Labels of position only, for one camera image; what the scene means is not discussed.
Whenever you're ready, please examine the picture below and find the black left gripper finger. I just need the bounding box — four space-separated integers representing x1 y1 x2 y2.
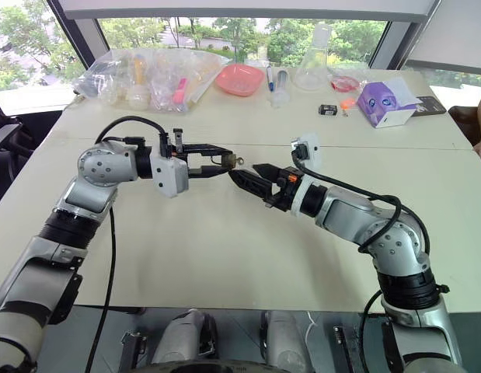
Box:
186 164 230 180
183 143 234 158

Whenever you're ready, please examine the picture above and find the black flat card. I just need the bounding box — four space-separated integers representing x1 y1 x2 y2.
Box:
413 95 448 117

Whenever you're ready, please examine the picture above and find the purple tissue box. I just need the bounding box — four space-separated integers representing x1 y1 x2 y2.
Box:
356 76 423 130

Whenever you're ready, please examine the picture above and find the clear glass conical flask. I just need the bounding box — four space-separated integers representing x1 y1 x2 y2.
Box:
293 22 333 92

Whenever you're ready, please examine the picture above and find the black office chair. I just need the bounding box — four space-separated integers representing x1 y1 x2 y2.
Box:
0 92 63 213

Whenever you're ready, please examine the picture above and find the small dark object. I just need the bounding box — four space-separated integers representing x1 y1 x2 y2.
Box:
210 152 238 170

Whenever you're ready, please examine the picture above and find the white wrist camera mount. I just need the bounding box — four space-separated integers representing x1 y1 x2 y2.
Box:
288 133 322 217
151 150 190 198

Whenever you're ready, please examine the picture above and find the red petri dish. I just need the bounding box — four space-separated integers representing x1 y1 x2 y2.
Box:
330 75 361 93

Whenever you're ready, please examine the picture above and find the clear plastic bag of items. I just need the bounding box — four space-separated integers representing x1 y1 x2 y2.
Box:
73 47 230 114

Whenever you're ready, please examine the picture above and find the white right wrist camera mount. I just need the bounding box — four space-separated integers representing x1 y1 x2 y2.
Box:
288 133 322 217

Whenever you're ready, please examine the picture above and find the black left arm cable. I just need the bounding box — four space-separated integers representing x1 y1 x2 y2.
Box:
83 115 170 373

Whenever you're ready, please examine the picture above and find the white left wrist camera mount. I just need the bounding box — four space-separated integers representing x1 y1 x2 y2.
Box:
151 150 190 198

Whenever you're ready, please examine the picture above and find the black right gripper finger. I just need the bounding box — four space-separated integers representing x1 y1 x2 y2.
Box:
252 162 283 187
228 169 274 204

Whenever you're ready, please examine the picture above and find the silver rounded robot leg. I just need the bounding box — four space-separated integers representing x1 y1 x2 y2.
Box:
260 309 316 373
150 308 219 366

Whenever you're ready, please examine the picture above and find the metal table bracket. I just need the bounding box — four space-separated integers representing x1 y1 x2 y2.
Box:
332 325 357 373
117 329 148 373

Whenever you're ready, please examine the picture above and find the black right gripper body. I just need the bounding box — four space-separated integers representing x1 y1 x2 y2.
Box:
264 166 302 214

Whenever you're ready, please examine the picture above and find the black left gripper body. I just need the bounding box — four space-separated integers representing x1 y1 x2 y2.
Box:
158 127 191 161

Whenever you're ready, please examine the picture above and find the white roller blind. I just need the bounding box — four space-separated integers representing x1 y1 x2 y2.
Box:
56 0 440 20
402 0 481 76

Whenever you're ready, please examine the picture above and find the pink plastic bowl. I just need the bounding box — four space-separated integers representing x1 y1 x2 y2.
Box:
214 63 265 98

